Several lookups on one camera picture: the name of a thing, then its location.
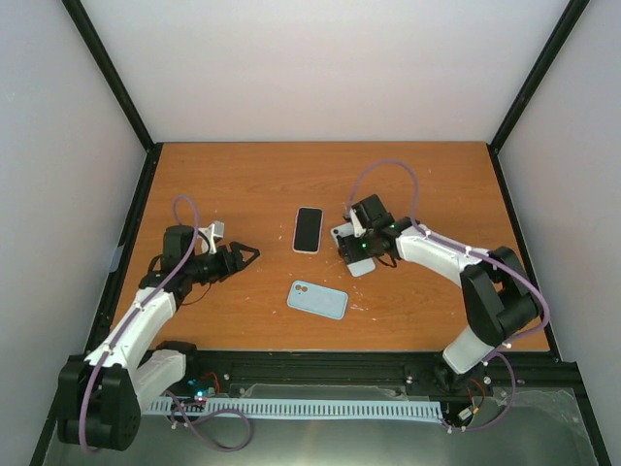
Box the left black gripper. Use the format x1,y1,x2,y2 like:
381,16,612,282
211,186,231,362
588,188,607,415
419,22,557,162
185,241,259,283

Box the light blue phone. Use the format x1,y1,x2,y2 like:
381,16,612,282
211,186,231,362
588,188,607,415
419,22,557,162
331,222,376,278

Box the black screen phone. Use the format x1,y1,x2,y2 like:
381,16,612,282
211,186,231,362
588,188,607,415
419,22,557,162
294,208,324,252

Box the beige phone case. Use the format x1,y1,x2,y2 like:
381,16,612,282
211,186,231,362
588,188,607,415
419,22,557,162
292,206,325,254

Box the light blue phone case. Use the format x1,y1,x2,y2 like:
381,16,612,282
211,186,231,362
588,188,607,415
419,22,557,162
286,281,348,320

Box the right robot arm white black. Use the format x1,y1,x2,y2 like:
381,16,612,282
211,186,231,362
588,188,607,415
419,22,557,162
331,195,546,391

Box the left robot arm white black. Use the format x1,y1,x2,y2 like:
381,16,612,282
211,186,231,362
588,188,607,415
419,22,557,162
56,221,260,452

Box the small circuit board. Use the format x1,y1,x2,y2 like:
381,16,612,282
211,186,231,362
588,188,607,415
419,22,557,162
188,372,220,402

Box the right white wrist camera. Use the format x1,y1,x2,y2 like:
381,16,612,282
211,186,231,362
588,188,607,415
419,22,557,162
344,206,367,238

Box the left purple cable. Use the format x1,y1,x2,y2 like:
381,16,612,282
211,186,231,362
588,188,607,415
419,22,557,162
77,194,252,453

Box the purple cable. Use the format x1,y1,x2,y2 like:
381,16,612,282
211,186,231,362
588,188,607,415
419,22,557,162
77,194,252,453
348,158,552,433

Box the black aluminium frame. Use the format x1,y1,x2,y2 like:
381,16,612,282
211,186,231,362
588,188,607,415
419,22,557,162
29,0,621,466

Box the light blue cable duct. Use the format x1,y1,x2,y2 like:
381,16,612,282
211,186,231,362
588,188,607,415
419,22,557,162
143,396,444,421

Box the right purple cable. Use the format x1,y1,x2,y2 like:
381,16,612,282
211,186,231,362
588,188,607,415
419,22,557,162
348,158,552,433

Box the right small connector wires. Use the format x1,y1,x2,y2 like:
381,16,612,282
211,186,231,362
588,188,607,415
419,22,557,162
455,383,491,426

